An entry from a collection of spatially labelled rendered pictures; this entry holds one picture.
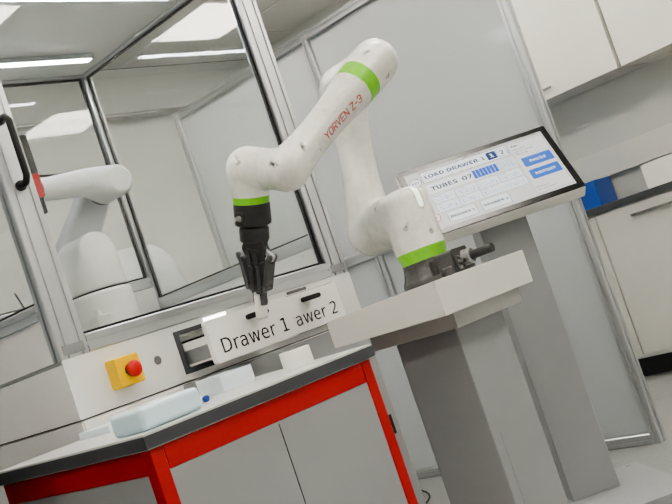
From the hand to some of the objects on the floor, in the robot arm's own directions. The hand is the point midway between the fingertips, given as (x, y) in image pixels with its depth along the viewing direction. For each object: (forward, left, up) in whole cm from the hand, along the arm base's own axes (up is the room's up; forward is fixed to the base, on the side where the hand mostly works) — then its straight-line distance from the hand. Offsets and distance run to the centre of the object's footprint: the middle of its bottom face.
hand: (260, 305), depth 257 cm
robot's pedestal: (-31, -26, -93) cm, 102 cm away
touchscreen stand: (-16, -99, -93) cm, 136 cm away
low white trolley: (-5, +42, -93) cm, 102 cm away
